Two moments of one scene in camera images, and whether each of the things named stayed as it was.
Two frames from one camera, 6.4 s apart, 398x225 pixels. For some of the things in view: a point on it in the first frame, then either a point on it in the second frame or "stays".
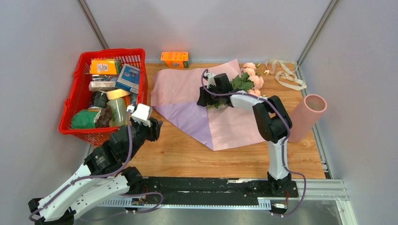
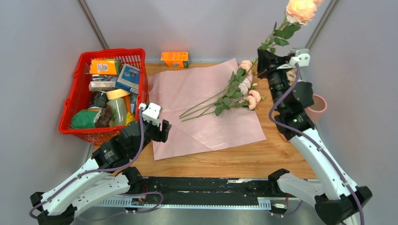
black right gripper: (204, 99) to (267, 63)
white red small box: (102, 86) stays
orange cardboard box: (176, 59) stays
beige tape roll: (116, 93) stays
